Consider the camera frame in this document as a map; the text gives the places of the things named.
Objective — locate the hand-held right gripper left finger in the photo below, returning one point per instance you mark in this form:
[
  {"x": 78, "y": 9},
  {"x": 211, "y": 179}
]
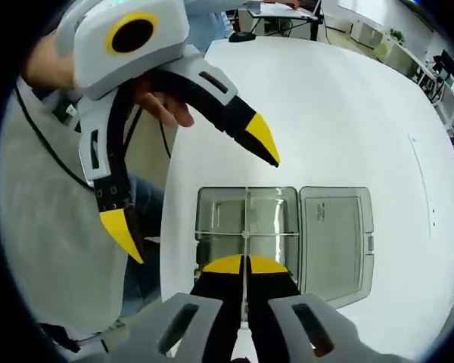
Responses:
[{"x": 215, "y": 302}]

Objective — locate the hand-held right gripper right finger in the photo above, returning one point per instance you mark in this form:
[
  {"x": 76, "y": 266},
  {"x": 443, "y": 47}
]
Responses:
[{"x": 272, "y": 295}]

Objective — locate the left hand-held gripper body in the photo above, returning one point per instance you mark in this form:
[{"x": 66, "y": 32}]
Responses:
[{"x": 98, "y": 64}]

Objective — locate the clear plastic divider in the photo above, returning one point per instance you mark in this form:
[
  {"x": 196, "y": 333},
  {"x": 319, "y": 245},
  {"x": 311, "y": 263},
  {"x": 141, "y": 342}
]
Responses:
[
  {"x": 219, "y": 234},
  {"x": 272, "y": 234},
  {"x": 245, "y": 287},
  {"x": 246, "y": 208}
]

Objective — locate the grey transparent guide fixture box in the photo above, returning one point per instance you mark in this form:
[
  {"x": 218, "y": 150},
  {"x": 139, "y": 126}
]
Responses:
[{"x": 336, "y": 242}]

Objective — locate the person's left hand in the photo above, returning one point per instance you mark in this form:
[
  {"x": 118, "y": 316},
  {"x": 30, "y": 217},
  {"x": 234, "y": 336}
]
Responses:
[{"x": 170, "y": 111}]

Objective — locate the person's right hand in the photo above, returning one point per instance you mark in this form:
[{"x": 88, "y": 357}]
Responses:
[{"x": 242, "y": 359}]

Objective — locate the person's blue jeans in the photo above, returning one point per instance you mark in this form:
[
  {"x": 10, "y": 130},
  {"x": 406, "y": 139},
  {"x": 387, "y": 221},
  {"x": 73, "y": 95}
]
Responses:
[{"x": 147, "y": 196}]

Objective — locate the black stand base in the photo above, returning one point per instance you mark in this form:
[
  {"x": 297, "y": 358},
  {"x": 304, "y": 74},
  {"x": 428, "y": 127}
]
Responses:
[{"x": 242, "y": 37}]

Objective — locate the black chair base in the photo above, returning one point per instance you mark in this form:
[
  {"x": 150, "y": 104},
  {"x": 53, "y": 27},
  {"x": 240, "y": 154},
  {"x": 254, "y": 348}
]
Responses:
[{"x": 64, "y": 336}]

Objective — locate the white cabinet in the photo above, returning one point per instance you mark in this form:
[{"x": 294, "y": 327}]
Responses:
[{"x": 367, "y": 32}]

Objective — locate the green potted plant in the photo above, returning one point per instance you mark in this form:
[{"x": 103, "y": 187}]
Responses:
[{"x": 397, "y": 36}]

